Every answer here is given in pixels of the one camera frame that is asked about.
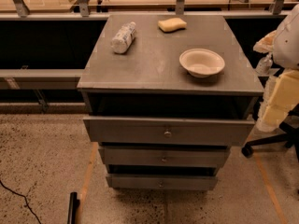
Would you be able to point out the middle grey drawer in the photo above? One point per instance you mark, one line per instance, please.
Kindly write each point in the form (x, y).
(171, 157)

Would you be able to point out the clear plastic water bottle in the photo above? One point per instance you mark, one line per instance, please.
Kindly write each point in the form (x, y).
(123, 39)

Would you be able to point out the grey drawer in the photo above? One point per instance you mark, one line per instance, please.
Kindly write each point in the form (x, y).
(215, 132)
(171, 157)
(171, 182)

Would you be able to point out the black bar on floor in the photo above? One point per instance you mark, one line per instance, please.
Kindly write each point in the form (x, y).
(73, 208)

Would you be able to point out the bottom grey drawer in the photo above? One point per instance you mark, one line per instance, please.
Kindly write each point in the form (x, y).
(171, 182)

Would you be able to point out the grey drawer cabinet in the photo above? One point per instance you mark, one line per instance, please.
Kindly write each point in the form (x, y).
(147, 81)

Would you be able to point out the white paper bowl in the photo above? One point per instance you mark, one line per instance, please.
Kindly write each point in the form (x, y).
(201, 62)

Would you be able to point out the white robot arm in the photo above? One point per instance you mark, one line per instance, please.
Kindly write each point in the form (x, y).
(281, 94)

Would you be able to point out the black office chair base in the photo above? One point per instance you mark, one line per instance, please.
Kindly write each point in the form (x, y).
(290, 138)

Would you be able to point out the top grey drawer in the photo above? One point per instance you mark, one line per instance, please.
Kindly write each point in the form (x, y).
(215, 132)

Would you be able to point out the yellow sponge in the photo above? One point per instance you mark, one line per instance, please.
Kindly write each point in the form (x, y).
(172, 25)

